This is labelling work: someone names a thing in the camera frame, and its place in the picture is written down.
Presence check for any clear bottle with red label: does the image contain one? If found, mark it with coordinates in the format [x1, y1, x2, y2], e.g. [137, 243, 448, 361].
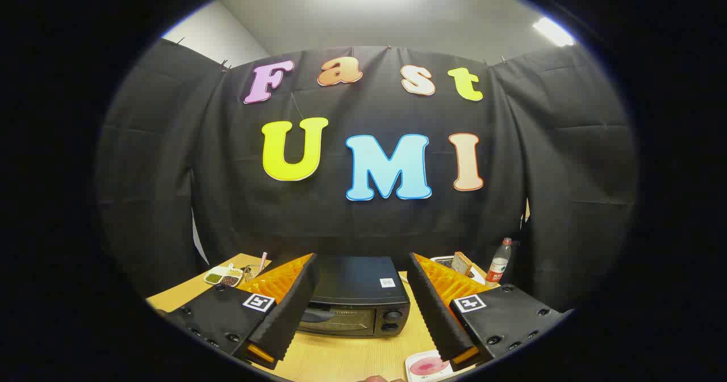
[486, 237, 513, 288]

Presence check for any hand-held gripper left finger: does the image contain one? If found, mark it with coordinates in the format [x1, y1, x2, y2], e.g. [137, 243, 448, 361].
[165, 253, 320, 370]

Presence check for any ceiling light panel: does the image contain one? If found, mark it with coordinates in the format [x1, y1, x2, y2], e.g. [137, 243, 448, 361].
[532, 17, 575, 48]

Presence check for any pink ham slice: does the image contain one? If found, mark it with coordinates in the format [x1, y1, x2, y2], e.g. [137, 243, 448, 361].
[410, 356, 451, 376]

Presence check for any black backdrop cloth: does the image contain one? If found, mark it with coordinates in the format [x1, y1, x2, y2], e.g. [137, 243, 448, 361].
[95, 39, 640, 314]

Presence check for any white square plate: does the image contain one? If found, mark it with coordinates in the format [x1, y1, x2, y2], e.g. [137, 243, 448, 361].
[404, 349, 475, 382]

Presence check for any cream pop-up toaster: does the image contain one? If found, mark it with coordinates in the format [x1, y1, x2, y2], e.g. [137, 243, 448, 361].
[430, 251, 486, 285]

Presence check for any black toaster oven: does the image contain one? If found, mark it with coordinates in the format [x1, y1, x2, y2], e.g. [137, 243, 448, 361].
[295, 255, 411, 338]

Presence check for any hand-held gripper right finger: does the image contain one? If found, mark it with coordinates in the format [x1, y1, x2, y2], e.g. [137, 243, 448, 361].
[407, 251, 574, 367]

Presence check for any white divided dish with beans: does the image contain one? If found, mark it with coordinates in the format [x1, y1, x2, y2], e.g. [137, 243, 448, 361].
[203, 264, 244, 287]

